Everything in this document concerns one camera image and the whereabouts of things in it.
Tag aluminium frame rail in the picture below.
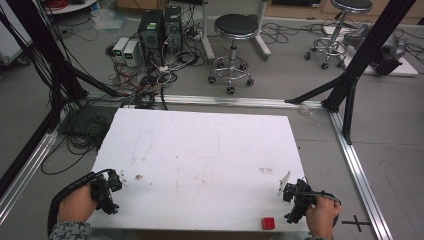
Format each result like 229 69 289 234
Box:
328 109 395 240
0 128 61 225
84 92 325 110

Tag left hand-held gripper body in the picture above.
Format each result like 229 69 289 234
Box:
89 169 123 216

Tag person's right hand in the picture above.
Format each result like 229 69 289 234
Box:
304 195 343 240

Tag black computer tower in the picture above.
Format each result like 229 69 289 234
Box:
137 9 165 66
162 5 184 55

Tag person's left hand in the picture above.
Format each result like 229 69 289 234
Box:
57 184 102 225

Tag black tape cross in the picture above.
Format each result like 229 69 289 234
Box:
341 214 372 233

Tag tangle of cables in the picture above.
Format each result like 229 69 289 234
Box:
104 33 209 111

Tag black round stool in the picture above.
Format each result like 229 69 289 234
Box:
207 13 260 96
303 0 374 71

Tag person's left patterned sleeve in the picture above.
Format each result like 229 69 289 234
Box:
48 221 92 240

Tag grey device on white board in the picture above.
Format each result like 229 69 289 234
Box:
342 23 420 78

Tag black cable bundle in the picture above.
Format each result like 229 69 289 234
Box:
40 105 116 176

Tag black frame post with braces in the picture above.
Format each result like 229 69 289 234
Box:
285 0 418 146

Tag white table stand legs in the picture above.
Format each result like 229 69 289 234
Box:
199 0 273 64

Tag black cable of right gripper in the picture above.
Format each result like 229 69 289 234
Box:
301 181 343 206

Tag red block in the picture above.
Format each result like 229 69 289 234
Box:
261 217 277 231

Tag white power supply unit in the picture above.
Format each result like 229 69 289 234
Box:
122 40 140 68
112 36 130 58

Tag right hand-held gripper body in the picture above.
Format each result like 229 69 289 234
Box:
282 178 318 225

